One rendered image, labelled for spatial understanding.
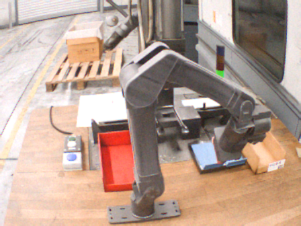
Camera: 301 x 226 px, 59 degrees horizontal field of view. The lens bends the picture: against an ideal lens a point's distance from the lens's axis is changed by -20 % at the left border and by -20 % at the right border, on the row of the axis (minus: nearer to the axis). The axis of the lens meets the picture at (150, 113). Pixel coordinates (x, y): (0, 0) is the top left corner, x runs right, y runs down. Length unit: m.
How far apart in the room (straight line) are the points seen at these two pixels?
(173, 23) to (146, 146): 0.45
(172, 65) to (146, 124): 0.14
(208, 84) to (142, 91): 0.14
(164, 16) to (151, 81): 0.43
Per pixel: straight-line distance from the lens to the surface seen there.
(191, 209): 0.88
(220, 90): 0.68
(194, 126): 1.15
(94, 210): 0.89
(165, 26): 1.01
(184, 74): 0.64
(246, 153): 1.08
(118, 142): 1.13
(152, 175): 0.73
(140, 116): 0.65
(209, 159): 1.04
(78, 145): 1.11
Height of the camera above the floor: 1.53
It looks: 28 degrees down
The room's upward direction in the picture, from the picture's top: 1 degrees counter-clockwise
